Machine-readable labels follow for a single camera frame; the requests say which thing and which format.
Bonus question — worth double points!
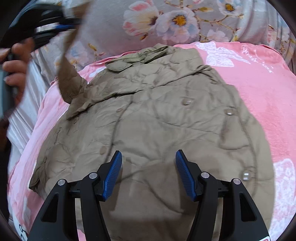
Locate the grey floral bedding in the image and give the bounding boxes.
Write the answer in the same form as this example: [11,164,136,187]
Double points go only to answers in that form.
[30,0,296,70]

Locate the white satin curtain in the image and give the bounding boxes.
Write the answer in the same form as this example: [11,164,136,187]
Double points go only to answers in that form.
[8,52,56,172]

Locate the khaki quilted jacket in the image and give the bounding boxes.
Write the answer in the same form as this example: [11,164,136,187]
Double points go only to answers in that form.
[28,0,276,241]

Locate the person left hand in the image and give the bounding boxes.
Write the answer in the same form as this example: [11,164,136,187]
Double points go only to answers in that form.
[1,38,35,105]

